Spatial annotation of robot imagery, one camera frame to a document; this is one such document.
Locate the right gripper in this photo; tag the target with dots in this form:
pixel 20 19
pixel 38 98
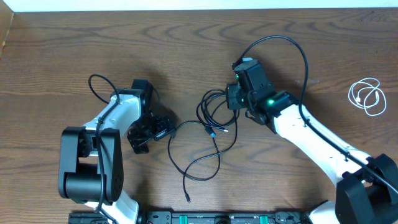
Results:
pixel 231 92

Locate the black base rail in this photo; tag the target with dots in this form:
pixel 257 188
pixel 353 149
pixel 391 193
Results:
pixel 166 217

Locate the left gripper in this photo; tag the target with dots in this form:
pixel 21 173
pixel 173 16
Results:
pixel 164 127

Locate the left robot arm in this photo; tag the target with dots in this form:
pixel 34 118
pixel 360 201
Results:
pixel 91 162

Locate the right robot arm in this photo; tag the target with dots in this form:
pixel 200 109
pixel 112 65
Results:
pixel 366 186

